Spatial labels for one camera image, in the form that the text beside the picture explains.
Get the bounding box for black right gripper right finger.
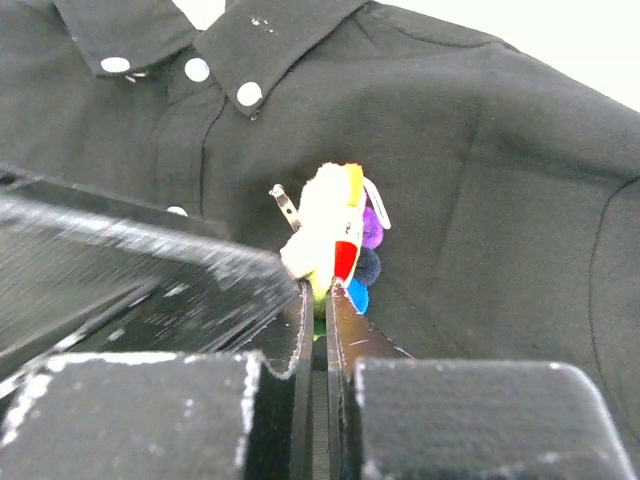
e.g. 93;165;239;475
326;280;411;479

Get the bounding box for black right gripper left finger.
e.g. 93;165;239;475
1;169;313;479

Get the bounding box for colourful flower plush brooch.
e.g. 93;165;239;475
270;163;391;339

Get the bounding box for black button-up shirt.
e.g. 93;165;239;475
1;1;639;459

